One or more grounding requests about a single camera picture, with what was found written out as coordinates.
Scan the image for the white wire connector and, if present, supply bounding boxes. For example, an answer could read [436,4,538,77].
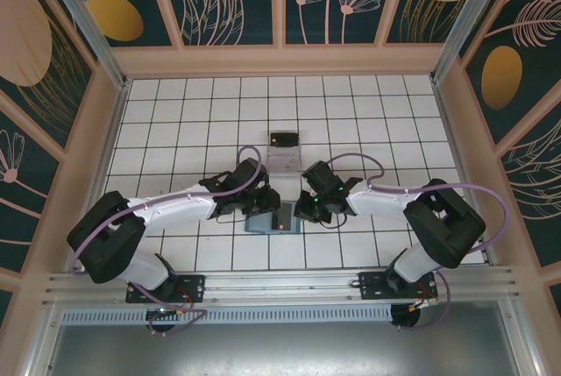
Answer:
[407,296,439,312]

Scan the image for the grey slotted cable duct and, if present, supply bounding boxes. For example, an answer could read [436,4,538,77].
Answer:
[60,303,394,325]

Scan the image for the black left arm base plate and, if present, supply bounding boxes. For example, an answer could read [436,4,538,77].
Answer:
[125,273,207,305]

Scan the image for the clear acrylic card stand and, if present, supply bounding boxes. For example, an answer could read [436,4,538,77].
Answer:
[266,130,303,180]

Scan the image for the aluminium frame post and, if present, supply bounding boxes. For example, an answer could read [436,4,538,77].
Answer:
[34,0,133,90]
[431,0,522,83]

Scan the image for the black credit card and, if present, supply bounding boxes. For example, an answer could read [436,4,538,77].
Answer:
[270,131,301,148]

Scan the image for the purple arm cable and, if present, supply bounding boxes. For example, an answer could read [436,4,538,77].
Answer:
[68,145,265,337]
[323,152,512,333]

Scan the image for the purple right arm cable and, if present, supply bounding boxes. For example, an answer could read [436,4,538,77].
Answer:
[323,152,512,333]

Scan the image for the grey metal sheet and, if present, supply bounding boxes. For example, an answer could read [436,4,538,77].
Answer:
[25,323,540,376]

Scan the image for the teal card holder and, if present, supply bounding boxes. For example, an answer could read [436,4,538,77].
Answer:
[244,213,302,237]

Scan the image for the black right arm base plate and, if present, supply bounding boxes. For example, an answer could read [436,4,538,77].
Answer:
[358,270,439,301]

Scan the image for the aluminium mounting rail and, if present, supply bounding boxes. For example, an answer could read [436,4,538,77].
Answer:
[41,265,522,307]

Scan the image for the dark grey credit card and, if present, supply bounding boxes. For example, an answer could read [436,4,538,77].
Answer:
[271,202,294,231]

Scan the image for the small circuit board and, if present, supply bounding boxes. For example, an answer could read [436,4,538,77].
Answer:
[146,305,189,320]

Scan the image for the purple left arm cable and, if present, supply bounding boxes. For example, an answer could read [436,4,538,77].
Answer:
[68,145,265,337]

